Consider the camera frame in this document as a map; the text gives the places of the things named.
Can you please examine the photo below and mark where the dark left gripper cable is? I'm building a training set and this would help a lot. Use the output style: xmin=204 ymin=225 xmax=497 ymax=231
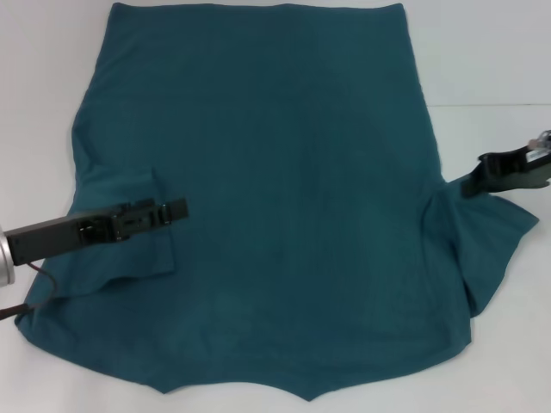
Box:
xmin=0 ymin=262 xmax=58 ymax=322

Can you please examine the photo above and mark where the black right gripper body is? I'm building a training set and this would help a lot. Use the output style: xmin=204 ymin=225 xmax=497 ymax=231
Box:
xmin=480 ymin=146 xmax=551 ymax=194

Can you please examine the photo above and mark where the silver right cable plug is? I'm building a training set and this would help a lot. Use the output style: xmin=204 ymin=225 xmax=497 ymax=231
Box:
xmin=528 ymin=130 xmax=551 ymax=151

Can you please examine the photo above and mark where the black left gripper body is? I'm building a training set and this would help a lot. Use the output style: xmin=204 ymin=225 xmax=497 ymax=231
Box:
xmin=7 ymin=206 xmax=120 ymax=266

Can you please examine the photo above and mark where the teal blue t-shirt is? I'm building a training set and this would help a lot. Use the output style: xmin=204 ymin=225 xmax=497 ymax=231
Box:
xmin=15 ymin=2 xmax=541 ymax=404

